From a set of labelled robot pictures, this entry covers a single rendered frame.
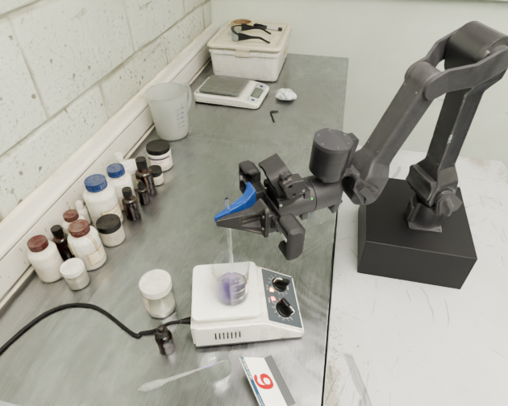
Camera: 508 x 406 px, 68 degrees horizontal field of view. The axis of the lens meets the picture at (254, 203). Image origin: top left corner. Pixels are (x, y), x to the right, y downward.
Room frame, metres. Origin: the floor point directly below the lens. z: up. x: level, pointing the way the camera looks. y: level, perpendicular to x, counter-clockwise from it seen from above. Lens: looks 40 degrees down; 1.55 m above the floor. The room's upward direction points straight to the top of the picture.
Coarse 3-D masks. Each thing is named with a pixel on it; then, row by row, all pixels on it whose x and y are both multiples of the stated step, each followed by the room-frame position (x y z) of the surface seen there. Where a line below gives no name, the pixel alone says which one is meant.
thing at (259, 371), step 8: (248, 360) 0.31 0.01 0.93; (256, 360) 0.32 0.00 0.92; (248, 368) 0.30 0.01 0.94; (256, 368) 0.30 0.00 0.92; (264, 368) 0.31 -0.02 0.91; (256, 376) 0.29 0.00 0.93; (264, 376) 0.29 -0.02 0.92; (256, 384) 0.27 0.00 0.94; (264, 384) 0.28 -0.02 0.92; (272, 384) 0.28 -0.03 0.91; (264, 392) 0.26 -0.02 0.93; (272, 392) 0.27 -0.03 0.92; (264, 400) 0.25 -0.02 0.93; (272, 400) 0.25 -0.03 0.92; (280, 400) 0.26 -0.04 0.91
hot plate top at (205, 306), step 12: (252, 264) 0.48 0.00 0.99; (204, 276) 0.45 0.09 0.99; (252, 276) 0.45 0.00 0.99; (192, 288) 0.42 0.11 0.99; (204, 288) 0.42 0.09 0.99; (252, 288) 0.42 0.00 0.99; (192, 300) 0.39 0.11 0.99; (204, 300) 0.39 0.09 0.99; (216, 300) 0.39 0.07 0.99; (252, 300) 0.39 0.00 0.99; (192, 312) 0.37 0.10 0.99; (204, 312) 0.37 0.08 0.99; (216, 312) 0.37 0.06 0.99; (228, 312) 0.37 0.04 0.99; (240, 312) 0.37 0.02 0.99; (252, 312) 0.37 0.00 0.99
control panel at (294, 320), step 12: (264, 276) 0.47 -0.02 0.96; (276, 276) 0.48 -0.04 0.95; (288, 276) 0.49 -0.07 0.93; (264, 288) 0.44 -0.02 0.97; (288, 288) 0.46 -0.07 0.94; (276, 300) 0.42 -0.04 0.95; (288, 300) 0.43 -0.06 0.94; (276, 312) 0.39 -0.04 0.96; (288, 324) 0.37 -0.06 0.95; (300, 324) 0.38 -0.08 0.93
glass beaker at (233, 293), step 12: (228, 252) 0.44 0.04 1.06; (240, 252) 0.43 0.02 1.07; (216, 264) 0.42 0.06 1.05; (228, 264) 0.44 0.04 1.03; (240, 264) 0.43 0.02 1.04; (216, 276) 0.39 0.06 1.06; (240, 276) 0.38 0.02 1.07; (216, 288) 0.39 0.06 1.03; (228, 288) 0.38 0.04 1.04; (240, 288) 0.38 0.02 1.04; (228, 300) 0.38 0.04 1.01; (240, 300) 0.38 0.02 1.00
